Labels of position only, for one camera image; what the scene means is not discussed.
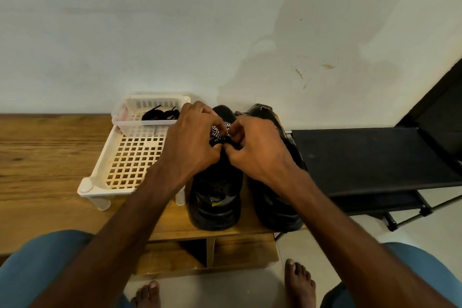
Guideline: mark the black shoelaces bundle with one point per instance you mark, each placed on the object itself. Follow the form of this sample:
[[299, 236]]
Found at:
[[160, 113]]

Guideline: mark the dark door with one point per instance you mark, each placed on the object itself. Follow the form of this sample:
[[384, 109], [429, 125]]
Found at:
[[444, 116]]

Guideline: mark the black shoe rack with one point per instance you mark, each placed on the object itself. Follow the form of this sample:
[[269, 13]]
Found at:
[[382, 160]]

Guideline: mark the large white plastic tray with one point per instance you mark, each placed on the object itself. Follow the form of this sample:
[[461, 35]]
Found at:
[[130, 163]]

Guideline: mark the small white plastic basket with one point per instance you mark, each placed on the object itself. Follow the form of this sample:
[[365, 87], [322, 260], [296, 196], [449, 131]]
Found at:
[[130, 125]]

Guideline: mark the person's left forearm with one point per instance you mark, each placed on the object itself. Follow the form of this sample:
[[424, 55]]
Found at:
[[108, 246]]

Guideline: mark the person's blue shorts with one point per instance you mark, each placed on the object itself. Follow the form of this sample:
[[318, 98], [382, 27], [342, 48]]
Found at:
[[43, 268]]

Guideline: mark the person's right hand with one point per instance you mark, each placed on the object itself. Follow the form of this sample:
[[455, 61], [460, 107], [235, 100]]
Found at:
[[263, 149]]

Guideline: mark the black shoe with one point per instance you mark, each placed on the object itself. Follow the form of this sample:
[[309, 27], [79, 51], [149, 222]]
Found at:
[[215, 203], [273, 207]]

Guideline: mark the person's right forearm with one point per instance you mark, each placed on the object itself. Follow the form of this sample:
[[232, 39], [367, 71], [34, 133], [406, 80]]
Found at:
[[361, 246]]

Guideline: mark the black white patterned shoelace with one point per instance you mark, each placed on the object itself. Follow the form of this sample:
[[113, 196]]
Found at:
[[219, 131]]

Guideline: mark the person's left hand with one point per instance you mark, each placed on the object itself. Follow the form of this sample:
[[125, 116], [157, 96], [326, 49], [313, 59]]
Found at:
[[189, 145]]

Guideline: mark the low wooden table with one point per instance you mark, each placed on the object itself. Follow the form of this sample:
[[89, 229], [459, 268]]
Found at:
[[43, 167]]

